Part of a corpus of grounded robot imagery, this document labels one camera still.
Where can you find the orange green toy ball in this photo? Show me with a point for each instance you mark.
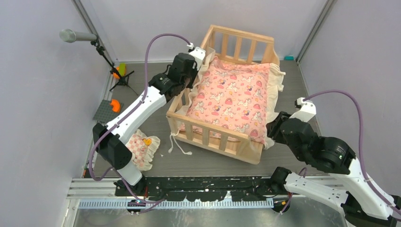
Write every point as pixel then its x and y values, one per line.
pixel 122 71

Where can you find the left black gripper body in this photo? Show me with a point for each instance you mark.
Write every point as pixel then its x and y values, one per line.
pixel 189 80

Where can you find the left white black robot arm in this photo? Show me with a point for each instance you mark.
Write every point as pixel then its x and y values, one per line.
pixel 111 139

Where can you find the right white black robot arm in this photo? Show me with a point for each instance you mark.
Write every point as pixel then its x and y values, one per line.
pixel 360 205

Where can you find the orange curved toy piece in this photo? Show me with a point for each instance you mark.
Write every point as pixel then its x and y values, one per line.
pixel 116 106

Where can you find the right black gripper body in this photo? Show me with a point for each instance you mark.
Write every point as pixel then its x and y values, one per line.
pixel 274 133

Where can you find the teal small block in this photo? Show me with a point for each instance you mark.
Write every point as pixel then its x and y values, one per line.
pixel 289 58

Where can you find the wooden slatted pet bed frame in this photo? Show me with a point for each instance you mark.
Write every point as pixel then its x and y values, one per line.
pixel 234 47

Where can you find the small checkered ruffled pillow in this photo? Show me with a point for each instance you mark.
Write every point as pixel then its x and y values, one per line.
pixel 143 148

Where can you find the grey building plate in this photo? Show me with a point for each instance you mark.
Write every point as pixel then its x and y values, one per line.
pixel 104 112

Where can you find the silver microphone on tripod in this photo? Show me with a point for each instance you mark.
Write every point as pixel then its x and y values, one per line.
pixel 70 36

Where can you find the pink printed cushion with ties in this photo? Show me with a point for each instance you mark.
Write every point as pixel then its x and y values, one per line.
pixel 239 97

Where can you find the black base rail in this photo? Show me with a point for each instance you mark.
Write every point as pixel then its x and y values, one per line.
pixel 239 188

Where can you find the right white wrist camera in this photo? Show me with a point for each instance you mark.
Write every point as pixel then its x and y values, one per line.
pixel 306 110

